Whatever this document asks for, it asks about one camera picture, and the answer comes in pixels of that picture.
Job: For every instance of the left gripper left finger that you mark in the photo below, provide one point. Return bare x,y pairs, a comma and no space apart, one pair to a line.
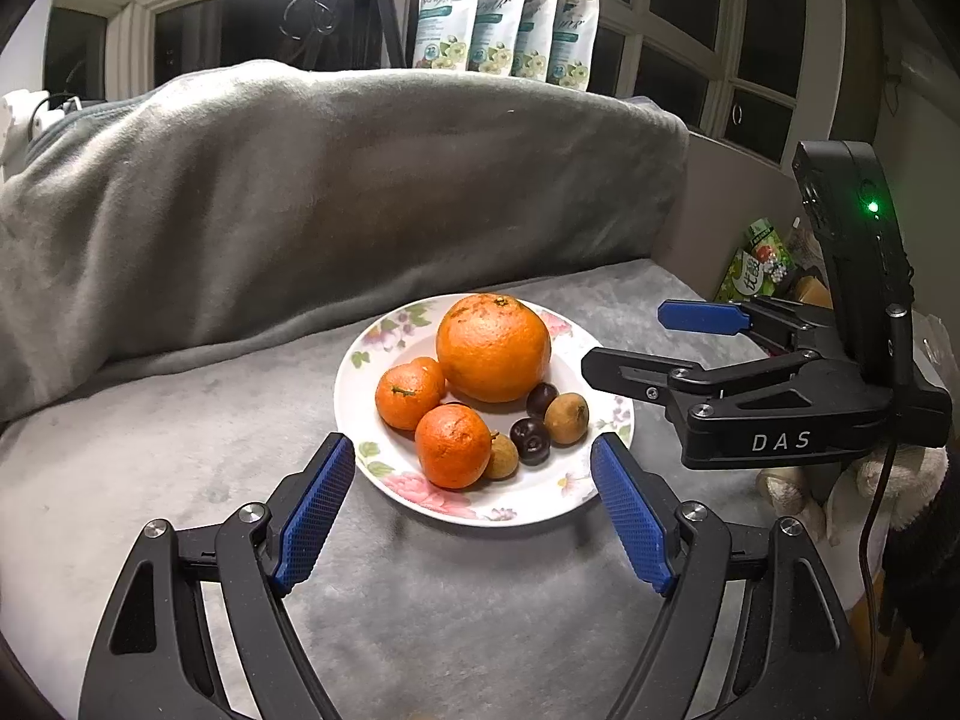
153,654

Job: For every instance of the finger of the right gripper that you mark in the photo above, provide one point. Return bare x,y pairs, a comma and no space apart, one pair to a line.
647,377
712,318

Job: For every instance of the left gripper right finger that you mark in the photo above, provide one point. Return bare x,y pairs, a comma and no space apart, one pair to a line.
794,654

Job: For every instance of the brown kiwi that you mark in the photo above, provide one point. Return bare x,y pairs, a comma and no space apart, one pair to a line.
567,419

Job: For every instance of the dark plum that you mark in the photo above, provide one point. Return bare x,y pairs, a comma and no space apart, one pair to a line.
540,398
532,440

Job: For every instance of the large orange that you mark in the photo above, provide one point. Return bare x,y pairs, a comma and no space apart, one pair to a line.
493,348

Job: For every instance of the brown longan fruit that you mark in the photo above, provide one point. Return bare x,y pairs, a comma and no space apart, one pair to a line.
504,458

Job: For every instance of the orange mandarin front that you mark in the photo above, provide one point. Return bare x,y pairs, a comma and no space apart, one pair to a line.
453,445

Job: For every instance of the orange mandarin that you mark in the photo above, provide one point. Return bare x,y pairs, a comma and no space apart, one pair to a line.
453,445
406,393

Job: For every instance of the white gloved right hand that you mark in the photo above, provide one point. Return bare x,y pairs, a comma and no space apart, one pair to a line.
915,481

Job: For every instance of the green snack package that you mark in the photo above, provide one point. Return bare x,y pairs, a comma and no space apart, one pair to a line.
762,267

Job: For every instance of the grey fleece blanket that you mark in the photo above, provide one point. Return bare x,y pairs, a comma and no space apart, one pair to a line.
181,275

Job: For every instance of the black tripod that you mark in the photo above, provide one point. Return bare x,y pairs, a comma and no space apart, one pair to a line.
312,23

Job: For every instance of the white power strip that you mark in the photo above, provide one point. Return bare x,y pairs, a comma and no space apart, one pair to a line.
26,115

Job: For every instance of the black camera box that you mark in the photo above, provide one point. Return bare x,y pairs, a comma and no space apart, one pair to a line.
848,202

